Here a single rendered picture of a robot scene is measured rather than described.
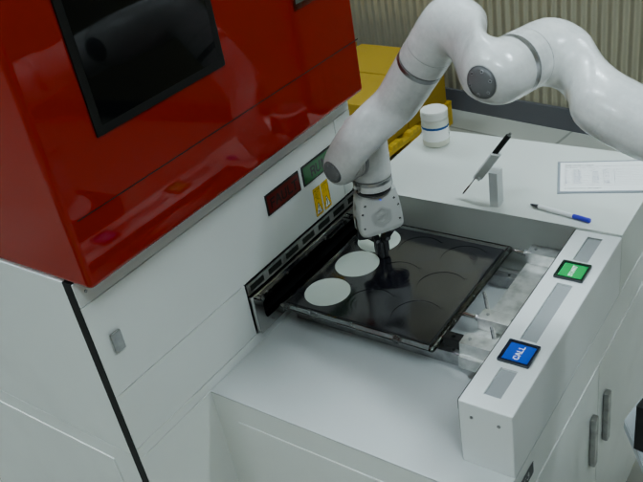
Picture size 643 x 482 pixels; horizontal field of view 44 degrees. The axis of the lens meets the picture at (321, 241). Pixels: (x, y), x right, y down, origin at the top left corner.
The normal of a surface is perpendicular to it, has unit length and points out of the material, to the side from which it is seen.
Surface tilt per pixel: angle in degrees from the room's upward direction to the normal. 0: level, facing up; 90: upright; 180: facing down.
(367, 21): 90
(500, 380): 0
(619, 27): 90
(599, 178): 0
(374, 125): 55
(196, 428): 90
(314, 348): 0
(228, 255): 90
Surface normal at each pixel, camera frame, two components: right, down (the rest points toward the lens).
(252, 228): 0.81, 0.19
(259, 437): -0.56, 0.51
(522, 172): -0.16, -0.84
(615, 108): -0.54, -0.04
